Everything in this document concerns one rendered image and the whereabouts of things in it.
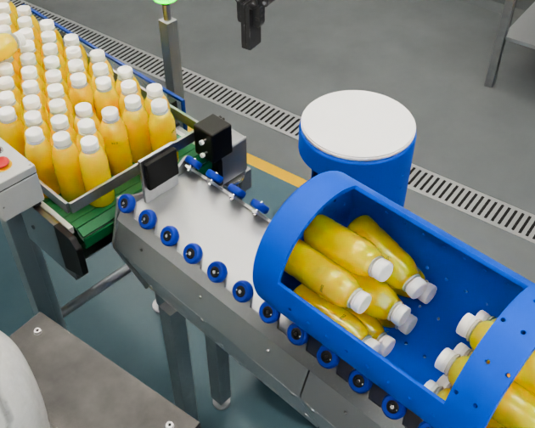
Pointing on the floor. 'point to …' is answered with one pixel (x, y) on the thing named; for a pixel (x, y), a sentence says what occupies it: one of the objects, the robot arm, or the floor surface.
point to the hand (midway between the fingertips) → (250, 23)
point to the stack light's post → (171, 56)
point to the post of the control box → (27, 266)
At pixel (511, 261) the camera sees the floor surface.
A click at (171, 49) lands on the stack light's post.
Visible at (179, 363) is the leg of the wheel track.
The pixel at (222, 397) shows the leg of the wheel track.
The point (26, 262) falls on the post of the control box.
